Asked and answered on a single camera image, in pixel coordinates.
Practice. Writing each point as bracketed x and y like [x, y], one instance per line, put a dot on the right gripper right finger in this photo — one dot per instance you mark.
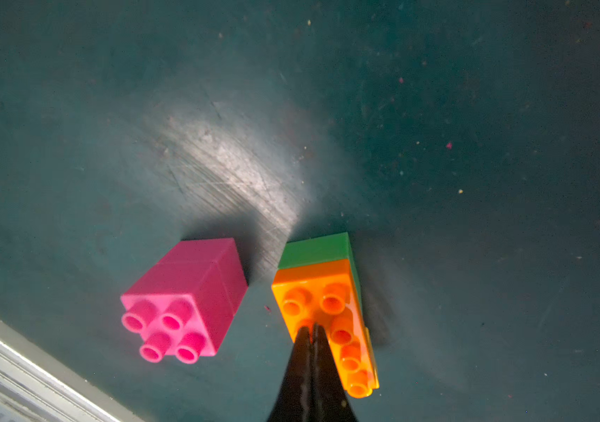
[329, 400]

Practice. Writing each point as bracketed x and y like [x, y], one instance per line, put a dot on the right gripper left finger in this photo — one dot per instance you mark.
[295, 399]

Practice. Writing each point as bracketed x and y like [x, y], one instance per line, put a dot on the orange long lego brick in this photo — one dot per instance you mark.
[326, 294]

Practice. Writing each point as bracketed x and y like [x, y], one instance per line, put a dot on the magenta lego brick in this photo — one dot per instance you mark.
[185, 304]

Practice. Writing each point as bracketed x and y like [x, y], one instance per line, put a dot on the green square lego brick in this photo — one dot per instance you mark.
[319, 250]

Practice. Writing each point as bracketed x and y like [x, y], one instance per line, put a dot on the aluminium front rail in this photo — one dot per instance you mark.
[36, 384]

